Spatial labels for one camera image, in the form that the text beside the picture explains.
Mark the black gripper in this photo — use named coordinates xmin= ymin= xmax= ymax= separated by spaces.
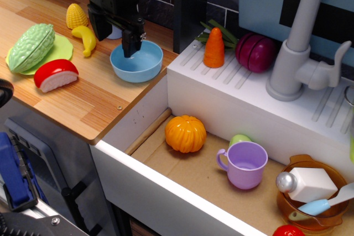
xmin=88 ymin=0 xmax=146 ymax=57

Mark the red white toy sushi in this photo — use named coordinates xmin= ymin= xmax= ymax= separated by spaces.
xmin=34 ymin=59 xmax=79 ymax=93

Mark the purple toy onion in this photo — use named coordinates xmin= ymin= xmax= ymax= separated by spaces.
xmin=235 ymin=33 xmax=278 ymax=73

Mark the white toy sink unit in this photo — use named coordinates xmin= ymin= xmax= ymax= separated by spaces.
xmin=91 ymin=42 xmax=353 ymax=235

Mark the yellow toy banana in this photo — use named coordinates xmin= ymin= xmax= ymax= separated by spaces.
xmin=71 ymin=25 xmax=96 ymax=57

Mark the small green toy fruit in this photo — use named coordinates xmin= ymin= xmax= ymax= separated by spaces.
xmin=229 ymin=134 xmax=252 ymax=146

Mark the blue black clamp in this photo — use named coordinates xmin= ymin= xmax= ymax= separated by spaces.
xmin=1 ymin=132 xmax=48 ymax=212

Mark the white salt shaker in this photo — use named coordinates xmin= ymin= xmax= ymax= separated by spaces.
xmin=275 ymin=167 xmax=338 ymax=203

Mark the red toy tomato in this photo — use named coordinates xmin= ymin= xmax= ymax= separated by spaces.
xmin=273 ymin=225 xmax=305 ymax=236

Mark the orange toy pumpkin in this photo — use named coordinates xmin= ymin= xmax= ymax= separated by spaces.
xmin=165 ymin=115 xmax=207 ymax=153

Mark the light blue plastic cup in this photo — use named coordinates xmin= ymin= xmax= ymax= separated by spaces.
xmin=107 ymin=26 xmax=122 ymax=40

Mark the light green plate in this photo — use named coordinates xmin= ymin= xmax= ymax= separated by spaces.
xmin=6 ymin=34 xmax=73 ymax=75

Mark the grey oven door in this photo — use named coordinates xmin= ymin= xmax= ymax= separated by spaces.
xmin=1 ymin=103 xmax=116 ymax=235

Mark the orange toy carrot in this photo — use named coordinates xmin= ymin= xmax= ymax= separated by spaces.
xmin=203 ymin=27 xmax=225 ymax=68

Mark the light blue toy microwave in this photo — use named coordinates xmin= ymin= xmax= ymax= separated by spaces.
xmin=239 ymin=0 xmax=353 ymax=58

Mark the light blue plastic bowl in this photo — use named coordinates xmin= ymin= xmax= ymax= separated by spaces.
xmin=110 ymin=40 xmax=163 ymax=83

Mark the green toy bitter gourd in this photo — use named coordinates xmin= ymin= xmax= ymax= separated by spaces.
xmin=8 ymin=23 xmax=55 ymax=73

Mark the yellow toy corn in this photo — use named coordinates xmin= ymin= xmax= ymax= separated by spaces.
xmin=66 ymin=3 xmax=89 ymax=29

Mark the purple plastic mug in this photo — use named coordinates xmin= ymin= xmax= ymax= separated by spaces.
xmin=216 ymin=141 xmax=268 ymax=190

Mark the amber transparent pot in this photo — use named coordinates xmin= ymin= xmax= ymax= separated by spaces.
xmin=277 ymin=155 xmax=349 ymax=235

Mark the blue handled white spatula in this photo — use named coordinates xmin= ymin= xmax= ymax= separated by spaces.
xmin=298 ymin=183 xmax=354 ymax=216

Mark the grey toy faucet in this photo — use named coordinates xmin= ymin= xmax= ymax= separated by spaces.
xmin=266 ymin=0 xmax=352 ymax=101

